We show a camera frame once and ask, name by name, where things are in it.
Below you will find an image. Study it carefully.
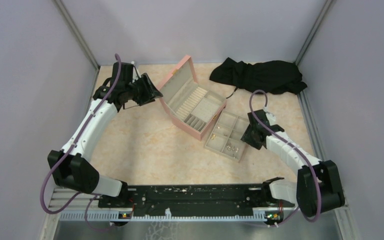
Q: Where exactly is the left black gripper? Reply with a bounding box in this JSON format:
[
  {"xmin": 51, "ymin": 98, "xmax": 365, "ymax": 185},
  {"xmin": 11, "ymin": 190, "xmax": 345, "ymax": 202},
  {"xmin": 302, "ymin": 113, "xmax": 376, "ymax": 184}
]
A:
[{"xmin": 125, "ymin": 72, "xmax": 163, "ymax": 106}]

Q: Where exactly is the grey divided drawer tray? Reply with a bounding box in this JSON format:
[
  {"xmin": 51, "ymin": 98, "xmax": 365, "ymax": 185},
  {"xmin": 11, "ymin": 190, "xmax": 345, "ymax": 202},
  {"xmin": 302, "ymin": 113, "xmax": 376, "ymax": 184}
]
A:
[{"xmin": 204, "ymin": 109, "xmax": 250, "ymax": 162}]

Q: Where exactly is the pink jewelry box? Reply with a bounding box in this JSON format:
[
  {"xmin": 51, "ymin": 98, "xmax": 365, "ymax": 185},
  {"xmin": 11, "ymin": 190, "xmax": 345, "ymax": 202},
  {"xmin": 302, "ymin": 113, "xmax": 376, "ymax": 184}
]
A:
[{"xmin": 157, "ymin": 55, "xmax": 227, "ymax": 141}]

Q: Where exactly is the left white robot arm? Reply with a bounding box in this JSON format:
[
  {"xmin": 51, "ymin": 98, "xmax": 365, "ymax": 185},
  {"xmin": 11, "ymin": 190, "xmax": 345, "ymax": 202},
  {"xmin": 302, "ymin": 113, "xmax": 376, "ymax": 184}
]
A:
[{"xmin": 45, "ymin": 61, "xmax": 153, "ymax": 207}]

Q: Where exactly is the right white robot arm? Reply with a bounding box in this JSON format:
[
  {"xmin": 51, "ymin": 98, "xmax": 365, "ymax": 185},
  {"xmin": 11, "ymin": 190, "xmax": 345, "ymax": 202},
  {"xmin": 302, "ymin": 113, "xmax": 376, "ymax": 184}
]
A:
[{"xmin": 138, "ymin": 75, "xmax": 345, "ymax": 223}]

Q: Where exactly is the black cloth bag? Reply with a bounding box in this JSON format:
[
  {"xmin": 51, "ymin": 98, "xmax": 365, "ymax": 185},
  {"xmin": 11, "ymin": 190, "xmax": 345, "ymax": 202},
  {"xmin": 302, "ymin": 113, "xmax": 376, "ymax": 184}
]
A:
[{"xmin": 209, "ymin": 57, "xmax": 308, "ymax": 95}]

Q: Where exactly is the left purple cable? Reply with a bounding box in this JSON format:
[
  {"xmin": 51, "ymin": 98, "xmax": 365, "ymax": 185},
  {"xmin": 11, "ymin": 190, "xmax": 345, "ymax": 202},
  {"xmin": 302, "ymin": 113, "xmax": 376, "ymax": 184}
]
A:
[{"xmin": 39, "ymin": 53, "xmax": 123, "ymax": 233}]

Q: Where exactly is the purple cable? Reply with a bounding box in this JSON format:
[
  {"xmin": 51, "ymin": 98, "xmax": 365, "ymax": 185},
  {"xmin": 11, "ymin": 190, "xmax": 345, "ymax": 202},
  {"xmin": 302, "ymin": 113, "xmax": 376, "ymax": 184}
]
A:
[
  {"xmin": 39, "ymin": 53, "xmax": 123, "ymax": 233},
  {"xmin": 248, "ymin": 89, "xmax": 322, "ymax": 228}
]

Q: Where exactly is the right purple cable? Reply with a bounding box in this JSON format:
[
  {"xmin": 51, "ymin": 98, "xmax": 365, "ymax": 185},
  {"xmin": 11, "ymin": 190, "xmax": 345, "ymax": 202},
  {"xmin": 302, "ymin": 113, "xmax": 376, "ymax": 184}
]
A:
[{"xmin": 248, "ymin": 89, "xmax": 322, "ymax": 228}]

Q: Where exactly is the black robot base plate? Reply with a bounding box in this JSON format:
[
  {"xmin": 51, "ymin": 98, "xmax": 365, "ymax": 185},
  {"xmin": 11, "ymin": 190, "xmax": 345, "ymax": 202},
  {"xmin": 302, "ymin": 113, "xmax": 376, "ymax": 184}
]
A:
[{"xmin": 98, "ymin": 183, "xmax": 294, "ymax": 217}]

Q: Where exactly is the white cable duct strip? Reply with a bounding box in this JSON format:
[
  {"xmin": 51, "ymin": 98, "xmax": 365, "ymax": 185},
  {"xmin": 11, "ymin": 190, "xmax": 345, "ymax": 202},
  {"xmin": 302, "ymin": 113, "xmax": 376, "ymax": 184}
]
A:
[{"xmin": 59, "ymin": 208, "xmax": 269, "ymax": 223}]

